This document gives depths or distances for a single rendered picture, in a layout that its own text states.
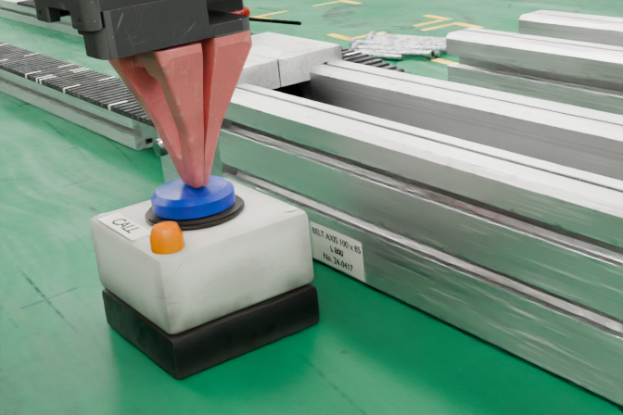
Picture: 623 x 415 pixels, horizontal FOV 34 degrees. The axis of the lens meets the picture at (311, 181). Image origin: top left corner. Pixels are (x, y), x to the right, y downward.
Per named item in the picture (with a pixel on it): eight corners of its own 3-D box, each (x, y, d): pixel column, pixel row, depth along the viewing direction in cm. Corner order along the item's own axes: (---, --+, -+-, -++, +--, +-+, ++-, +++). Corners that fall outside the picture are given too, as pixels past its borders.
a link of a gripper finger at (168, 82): (318, 172, 48) (295, -27, 45) (184, 216, 44) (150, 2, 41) (244, 146, 53) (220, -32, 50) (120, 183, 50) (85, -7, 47)
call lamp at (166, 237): (145, 247, 45) (141, 222, 44) (175, 238, 46) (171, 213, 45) (160, 257, 44) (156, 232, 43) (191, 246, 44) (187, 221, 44)
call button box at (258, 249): (105, 325, 52) (84, 210, 50) (265, 267, 57) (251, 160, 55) (177, 383, 45) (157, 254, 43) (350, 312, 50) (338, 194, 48)
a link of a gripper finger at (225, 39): (275, 186, 47) (248, -18, 44) (134, 232, 43) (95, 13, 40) (204, 158, 52) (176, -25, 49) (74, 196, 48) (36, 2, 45)
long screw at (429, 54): (436, 57, 103) (435, 48, 103) (430, 60, 102) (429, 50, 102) (350, 55, 109) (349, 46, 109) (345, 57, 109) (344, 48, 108)
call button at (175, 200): (141, 225, 49) (135, 187, 49) (212, 203, 51) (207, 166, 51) (179, 247, 46) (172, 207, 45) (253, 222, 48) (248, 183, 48)
